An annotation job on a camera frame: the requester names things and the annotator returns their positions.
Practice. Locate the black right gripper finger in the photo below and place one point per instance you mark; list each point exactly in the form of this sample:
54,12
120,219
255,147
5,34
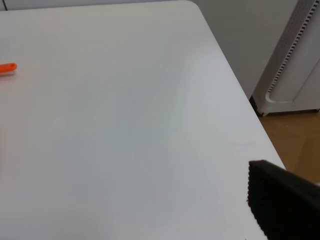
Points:
284,205

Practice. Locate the white perforated appliance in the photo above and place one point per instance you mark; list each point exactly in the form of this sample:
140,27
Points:
290,81

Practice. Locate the orange plastic handle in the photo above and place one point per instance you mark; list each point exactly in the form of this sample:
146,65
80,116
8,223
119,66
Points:
8,67

